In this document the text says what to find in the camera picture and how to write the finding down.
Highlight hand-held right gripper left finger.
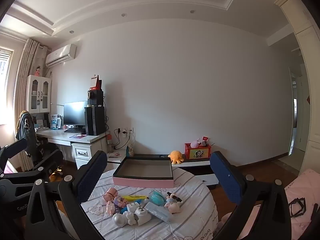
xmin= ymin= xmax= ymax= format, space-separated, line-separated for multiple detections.
xmin=25 ymin=150 xmax=108 ymax=240

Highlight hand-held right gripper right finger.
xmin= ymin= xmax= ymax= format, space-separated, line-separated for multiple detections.
xmin=209 ymin=151 xmax=292 ymax=240

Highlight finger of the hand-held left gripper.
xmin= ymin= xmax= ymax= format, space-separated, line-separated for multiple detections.
xmin=0 ymin=138 xmax=27 ymax=170
xmin=0 ymin=150 xmax=63 ymax=180

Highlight round pink jar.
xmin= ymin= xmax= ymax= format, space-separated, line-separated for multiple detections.
xmin=104 ymin=187 xmax=118 ymax=202

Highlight small pink toy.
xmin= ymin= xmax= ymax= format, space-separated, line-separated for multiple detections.
xmin=105 ymin=201 xmax=117 ymax=217

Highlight pink block toy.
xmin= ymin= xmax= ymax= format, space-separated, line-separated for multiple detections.
xmin=114 ymin=195 xmax=129 ymax=207

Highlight yellow highlighter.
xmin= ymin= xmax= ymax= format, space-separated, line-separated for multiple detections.
xmin=122 ymin=194 xmax=148 ymax=202

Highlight white astronaut figure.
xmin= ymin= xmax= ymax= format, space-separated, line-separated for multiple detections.
xmin=112 ymin=211 xmax=137 ymax=228

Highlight white charger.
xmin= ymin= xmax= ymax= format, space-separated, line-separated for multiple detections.
xmin=126 ymin=202 xmax=140 ymax=213

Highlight pink storage box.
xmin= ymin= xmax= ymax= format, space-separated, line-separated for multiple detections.
xmin=112 ymin=158 xmax=174 ymax=188

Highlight black hair clip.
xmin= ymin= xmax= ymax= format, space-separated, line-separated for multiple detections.
xmin=167 ymin=192 xmax=183 ymax=202

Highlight pink pig doll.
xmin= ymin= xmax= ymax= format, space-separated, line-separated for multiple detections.
xmin=164 ymin=201 xmax=181 ymax=214

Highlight white plug adapter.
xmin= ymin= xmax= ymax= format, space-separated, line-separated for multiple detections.
xmin=134 ymin=205 xmax=152 ymax=227

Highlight teal brush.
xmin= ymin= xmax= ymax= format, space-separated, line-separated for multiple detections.
xmin=148 ymin=189 xmax=167 ymax=207

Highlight clear plastic box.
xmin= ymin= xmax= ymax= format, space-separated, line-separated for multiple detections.
xmin=144 ymin=201 xmax=173 ymax=222

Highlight black office chair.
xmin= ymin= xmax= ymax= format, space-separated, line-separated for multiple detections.
xmin=25 ymin=130 xmax=65 ymax=178

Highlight black printed jacket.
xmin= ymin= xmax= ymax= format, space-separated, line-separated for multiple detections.
xmin=15 ymin=111 xmax=38 ymax=160

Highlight white drawer cabinet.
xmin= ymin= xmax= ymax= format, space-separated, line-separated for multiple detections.
xmin=72 ymin=140 xmax=108 ymax=169

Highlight white desk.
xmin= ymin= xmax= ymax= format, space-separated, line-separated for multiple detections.
xmin=36 ymin=127 xmax=110 ymax=170

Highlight blue and white box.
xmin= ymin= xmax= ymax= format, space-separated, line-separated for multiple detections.
xmin=50 ymin=114 xmax=62 ymax=130

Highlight red toy box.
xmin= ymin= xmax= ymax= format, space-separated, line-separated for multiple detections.
xmin=184 ymin=142 xmax=212 ymax=160

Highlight computer monitor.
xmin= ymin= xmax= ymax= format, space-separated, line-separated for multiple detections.
xmin=63 ymin=101 xmax=88 ymax=126

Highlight black computer tower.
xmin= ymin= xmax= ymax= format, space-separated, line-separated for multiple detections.
xmin=84 ymin=106 xmax=105 ymax=136

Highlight orange octopus plush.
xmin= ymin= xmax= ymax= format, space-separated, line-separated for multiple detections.
xmin=168 ymin=150 xmax=185 ymax=165

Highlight white glass-door cabinet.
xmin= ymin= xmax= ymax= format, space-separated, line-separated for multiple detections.
xmin=26 ymin=75 xmax=52 ymax=114

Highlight beige curtain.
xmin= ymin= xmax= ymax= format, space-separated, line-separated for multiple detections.
xmin=14 ymin=38 xmax=49 ymax=173

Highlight pink pillow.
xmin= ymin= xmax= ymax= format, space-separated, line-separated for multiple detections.
xmin=284 ymin=169 xmax=320 ymax=235

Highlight black speaker box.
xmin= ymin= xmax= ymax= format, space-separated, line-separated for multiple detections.
xmin=87 ymin=90 xmax=104 ymax=107

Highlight window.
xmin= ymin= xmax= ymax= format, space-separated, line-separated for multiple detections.
xmin=0 ymin=46 xmax=14 ymax=125

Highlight red and black box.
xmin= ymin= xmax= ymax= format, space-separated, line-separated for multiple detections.
xmin=90 ymin=74 xmax=103 ymax=91

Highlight white air conditioner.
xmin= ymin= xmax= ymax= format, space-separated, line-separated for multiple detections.
xmin=45 ymin=44 xmax=77 ymax=68

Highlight cream wardrobe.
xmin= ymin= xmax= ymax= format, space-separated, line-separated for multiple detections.
xmin=274 ymin=0 xmax=320 ymax=178

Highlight black power cables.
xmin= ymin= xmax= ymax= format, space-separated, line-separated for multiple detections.
xmin=114 ymin=129 xmax=137 ymax=150

